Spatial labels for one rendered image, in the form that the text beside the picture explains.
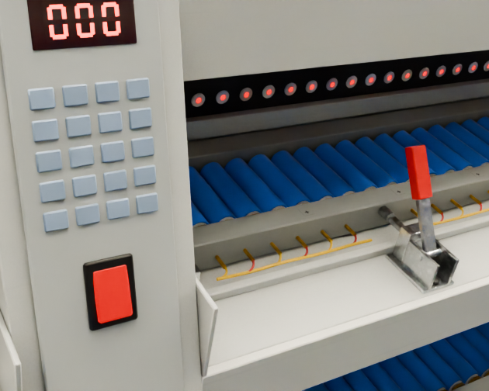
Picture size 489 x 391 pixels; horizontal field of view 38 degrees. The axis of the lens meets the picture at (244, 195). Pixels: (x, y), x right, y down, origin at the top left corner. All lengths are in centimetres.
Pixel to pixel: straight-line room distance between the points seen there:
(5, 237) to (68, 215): 3
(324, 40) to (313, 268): 15
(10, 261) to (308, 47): 19
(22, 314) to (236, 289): 15
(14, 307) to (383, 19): 25
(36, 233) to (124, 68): 8
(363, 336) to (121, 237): 18
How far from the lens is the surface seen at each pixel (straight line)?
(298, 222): 47
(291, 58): 39
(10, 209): 32
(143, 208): 34
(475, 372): 69
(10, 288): 33
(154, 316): 36
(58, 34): 31
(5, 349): 34
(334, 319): 44
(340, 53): 41
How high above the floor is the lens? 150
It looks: 16 degrees down
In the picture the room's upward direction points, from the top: 2 degrees counter-clockwise
